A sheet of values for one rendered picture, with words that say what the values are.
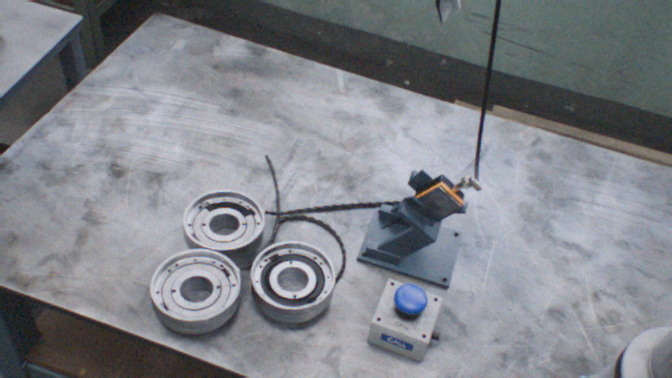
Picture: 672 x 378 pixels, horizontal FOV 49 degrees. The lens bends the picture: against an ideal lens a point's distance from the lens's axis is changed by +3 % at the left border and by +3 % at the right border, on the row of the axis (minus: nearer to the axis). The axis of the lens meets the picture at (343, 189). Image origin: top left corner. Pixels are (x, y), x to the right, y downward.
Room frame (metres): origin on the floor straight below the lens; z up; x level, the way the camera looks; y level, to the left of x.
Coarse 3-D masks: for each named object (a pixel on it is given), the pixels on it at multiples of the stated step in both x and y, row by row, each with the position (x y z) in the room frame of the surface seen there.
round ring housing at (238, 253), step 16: (208, 192) 0.65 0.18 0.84; (224, 192) 0.66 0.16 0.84; (240, 192) 0.66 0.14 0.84; (192, 208) 0.63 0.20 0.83; (224, 208) 0.64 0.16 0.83; (256, 208) 0.64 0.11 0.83; (192, 224) 0.60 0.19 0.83; (208, 224) 0.61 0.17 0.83; (224, 224) 0.63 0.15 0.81; (240, 224) 0.61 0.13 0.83; (256, 224) 0.62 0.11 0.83; (192, 240) 0.57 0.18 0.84; (224, 240) 0.58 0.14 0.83; (256, 240) 0.59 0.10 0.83; (240, 256) 0.57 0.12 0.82
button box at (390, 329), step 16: (384, 304) 0.51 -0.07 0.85; (432, 304) 0.52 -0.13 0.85; (384, 320) 0.49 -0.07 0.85; (400, 320) 0.49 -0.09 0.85; (416, 320) 0.49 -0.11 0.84; (432, 320) 0.50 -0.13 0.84; (368, 336) 0.48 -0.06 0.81; (384, 336) 0.48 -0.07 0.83; (400, 336) 0.47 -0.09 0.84; (416, 336) 0.47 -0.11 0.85; (432, 336) 0.49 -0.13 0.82; (400, 352) 0.47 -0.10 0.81; (416, 352) 0.47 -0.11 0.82
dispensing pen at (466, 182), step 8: (440, 176) 0.65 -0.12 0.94; (472, 176) 0.64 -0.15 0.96; (424, 184) 0.66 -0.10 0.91; (432, 184) 0.64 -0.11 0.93; (448, 184) 0.64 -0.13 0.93; (456, 184) 0.64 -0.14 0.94; (464, 184) 0.63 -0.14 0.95; (472, 184) 0.63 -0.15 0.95; (480, 184) 0.63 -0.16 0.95; (416, 192) 0.65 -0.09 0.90; (448, 192) 0.63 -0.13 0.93; (456, 192) 0.64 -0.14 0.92; (400, 216) 0.65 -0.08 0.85; (392, 224) 0.65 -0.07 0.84
